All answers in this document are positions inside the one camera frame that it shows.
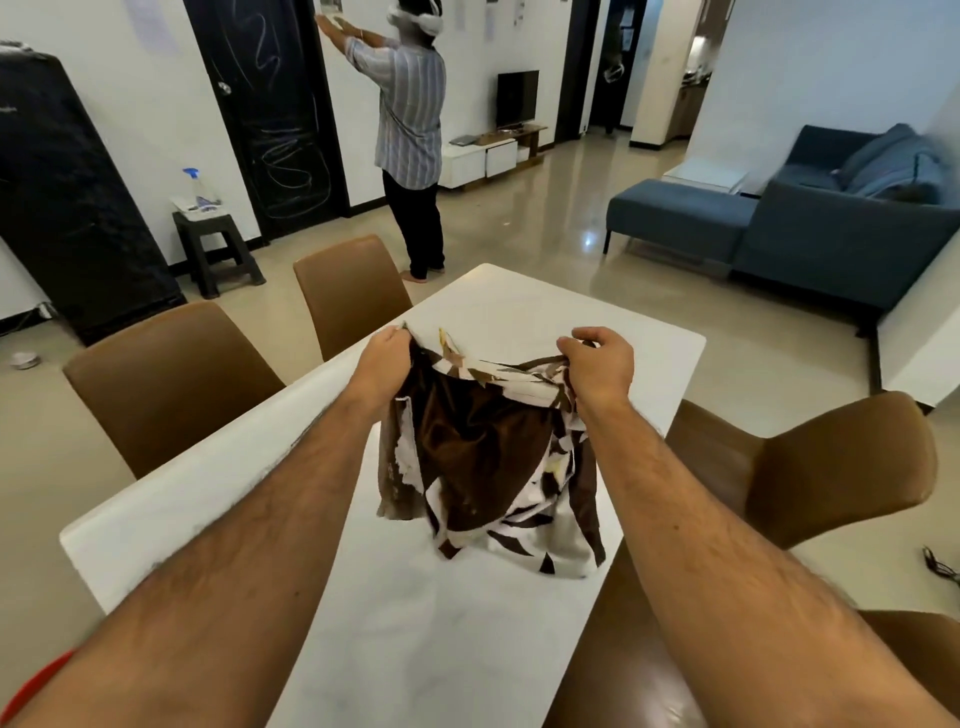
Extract brown white patterned cloth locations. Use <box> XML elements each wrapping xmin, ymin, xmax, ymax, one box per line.
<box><xmin>376</xmin><ymin>325</ymin><xmax>608</xmax><ymax>579</ymax></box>

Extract blue sectional sofa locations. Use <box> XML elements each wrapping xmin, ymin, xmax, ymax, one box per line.
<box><xmin>603</xmin><ymin>123</ymin><xmax>960</xmax><ymax>315</ymax></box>

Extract person's left forearm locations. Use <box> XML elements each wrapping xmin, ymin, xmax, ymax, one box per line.
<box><xmin>0</xmin><ymin>386</ymin><xmax>393</xmax><ymax>728</ymax></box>

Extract red sleeve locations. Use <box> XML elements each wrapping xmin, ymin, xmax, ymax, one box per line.
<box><xmin>0</xmin><ymin>648</ymin><xmax>78</xmax><ymax>728</ymax></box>

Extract white wooden television stand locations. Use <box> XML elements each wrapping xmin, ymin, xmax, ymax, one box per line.
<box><xmin>438</xmin><ymin>124</ymin><xmax>549</xmax><ymax>191</ymax></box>

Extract white coffee table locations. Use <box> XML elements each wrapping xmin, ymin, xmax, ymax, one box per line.
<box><xmin>661</xmin><ymin>156</ymin><xmax>750</xmax><ymax>197</ymax></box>

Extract brown leather dining chair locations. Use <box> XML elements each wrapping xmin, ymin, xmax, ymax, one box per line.
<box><xmin>63</xmin><ymin>300</ymin><xmax>287</xmax><ymax>480</ymax></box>
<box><xmin>666</xmin><ymin>390</ymin><xmax>939</xmax><ymax>553</ymax></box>
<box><xmin>292</xmin><ymin>234</ymin><xmax>414</xmax><ymax>363</ymax></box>
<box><xmin>543</xmin><ymin>538</ymin><xmax>960</xmax><ymax>728</ymax></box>

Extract black cable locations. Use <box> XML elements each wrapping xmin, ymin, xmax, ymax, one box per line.
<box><xmin>921</xmin><ymin>545</ymin><xmax>960</xmax><ymax>588</ymax></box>

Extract clear spray bottle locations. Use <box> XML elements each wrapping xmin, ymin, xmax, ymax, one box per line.
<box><xmin>183</xmin><ymin>167</ymin><xmax>220</xmax><ymax>212</ymax></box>

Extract black plastic stool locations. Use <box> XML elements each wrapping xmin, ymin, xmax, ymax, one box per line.
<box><xmin>171</xmin><ymin>211</ymin><xmax>268</xmax><ymax>300</ymax></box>

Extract white tray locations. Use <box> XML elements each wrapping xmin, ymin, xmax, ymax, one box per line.
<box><xmin>170</xmin><ymin>195</ymin><xmax>227</xmax><ymax>223</ymax></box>

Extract white headset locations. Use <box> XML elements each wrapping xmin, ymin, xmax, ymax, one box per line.
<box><xmin>386</xmin><ymin>0</ymin><xmax>445</xmax><ymax>37</ymax></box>

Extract person's right hand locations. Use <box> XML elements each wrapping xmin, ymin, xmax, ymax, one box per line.
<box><xmin>555</xmin><ymin>326</ymin><xmax>637</xmax><ymax>419</ymax></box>

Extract black scribbled door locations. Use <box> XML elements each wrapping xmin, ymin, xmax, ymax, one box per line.
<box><xmin>183</xmin><ymin>0</ymin><xmax>351</xmax><ymax>243</ymax></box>

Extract black refrigerator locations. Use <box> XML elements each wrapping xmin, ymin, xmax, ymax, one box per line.
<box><xmin>0</xmin><ymin>43</ymin><xmax>188</xmax><ymax>347</ymax></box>

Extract person's left hand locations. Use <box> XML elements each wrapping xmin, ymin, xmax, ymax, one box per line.
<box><xmin>345</xmin><ymin>324</ymin><xmax>414</xmax><ymax>423</ymax></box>

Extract black television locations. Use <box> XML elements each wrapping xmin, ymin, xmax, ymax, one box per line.
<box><xmin>495</xmin><ymin>69</ymin><xmax>541</xmax><ymax>131</ymax></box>

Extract blue sofa cushion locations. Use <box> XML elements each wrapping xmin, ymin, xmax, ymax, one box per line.
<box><xmin>835</xmin><ymin>123</ymin><xmax>948</xmax><ymax>205</ymax></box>

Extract dark door frame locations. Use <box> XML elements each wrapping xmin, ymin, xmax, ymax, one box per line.
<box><xmin>553</xmin><ymin>0</ymin><xmax>603</xmax><ymax>144</ymax></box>

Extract person's right forearm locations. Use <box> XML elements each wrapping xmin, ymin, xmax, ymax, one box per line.
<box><xmin>576</xmin><ymin>396</ymin><xmax>960</xmax><ymax>728</ymax></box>

